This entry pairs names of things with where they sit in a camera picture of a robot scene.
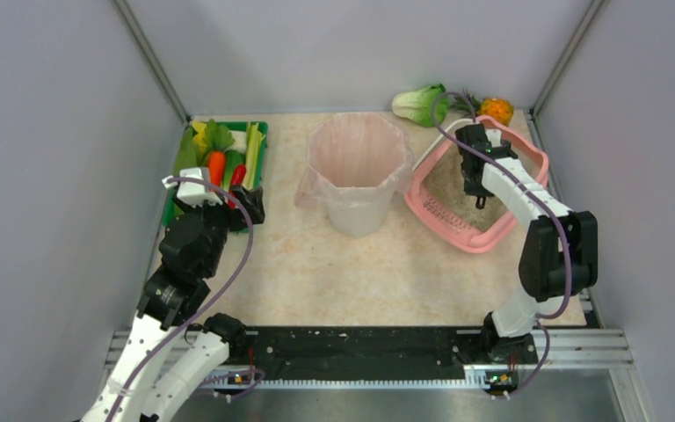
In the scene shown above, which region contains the green plastic tray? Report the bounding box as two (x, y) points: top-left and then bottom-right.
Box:
(161, 120), (270, 234)

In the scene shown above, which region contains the black litter scoop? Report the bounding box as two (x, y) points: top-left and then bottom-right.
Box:
(475, 196), (487, 209)

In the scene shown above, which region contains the white trash bin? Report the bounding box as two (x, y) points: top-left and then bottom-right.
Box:
(325, 192), (394, 238)

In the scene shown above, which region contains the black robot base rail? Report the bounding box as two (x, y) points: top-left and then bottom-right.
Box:
(225, 326), (538, 383)

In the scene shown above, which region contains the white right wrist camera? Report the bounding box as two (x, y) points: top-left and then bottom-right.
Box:
(485, 128), (502, 148)

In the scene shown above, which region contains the orange toy pineapple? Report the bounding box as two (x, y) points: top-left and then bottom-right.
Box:
(450, 90), (514, 127)

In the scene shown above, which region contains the large green leaf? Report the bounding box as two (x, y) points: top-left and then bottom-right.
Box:
(172, 127), (198, 176)

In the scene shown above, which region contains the toy napa cabbage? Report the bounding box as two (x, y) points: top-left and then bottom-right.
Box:
(391, 84), (449, 127)

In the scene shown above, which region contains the pink plastic bin liner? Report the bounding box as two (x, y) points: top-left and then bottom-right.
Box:
(294, 112), (415, 209)

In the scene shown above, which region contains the red toy chili pepper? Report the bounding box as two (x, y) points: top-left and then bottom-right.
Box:
(229, 164), (247, 193)

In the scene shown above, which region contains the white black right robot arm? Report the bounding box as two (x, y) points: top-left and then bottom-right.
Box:
(455, 123), (598, 360)

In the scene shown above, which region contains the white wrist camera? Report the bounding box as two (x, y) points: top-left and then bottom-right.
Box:
(485, 128), (502, 148)
(162, 167), (222, 207)

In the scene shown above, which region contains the yellow toy corn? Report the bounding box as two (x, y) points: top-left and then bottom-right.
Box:
(191, 120), (208, 155)

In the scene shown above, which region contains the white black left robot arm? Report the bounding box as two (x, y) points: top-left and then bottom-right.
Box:
(82, 186), (265, 421)

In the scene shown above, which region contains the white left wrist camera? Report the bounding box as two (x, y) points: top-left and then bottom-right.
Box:
(162, 167), (222, 207)

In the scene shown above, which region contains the white green toy celery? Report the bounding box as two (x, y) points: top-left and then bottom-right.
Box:
(243, 122), (265, 190)

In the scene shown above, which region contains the pink white litter box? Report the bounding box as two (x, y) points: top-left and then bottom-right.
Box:
(404, 134), (519, 253)

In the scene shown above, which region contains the orange toy carrot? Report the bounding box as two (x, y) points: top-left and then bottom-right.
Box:
(207, 150), (226, 186)

